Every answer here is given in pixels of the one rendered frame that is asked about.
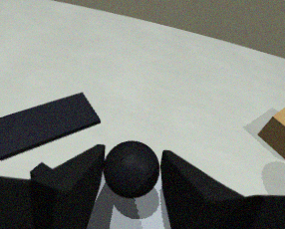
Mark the dark grey flat rectangular slab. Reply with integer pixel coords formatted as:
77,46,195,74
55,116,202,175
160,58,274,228
0,92,101,160

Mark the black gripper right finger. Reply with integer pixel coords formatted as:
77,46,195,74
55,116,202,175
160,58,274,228
160,150,285,229

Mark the tan rectangular block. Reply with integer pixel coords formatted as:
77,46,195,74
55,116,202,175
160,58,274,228
258,108,285,158

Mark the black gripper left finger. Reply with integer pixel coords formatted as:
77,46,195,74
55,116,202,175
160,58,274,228
0,144,105,229

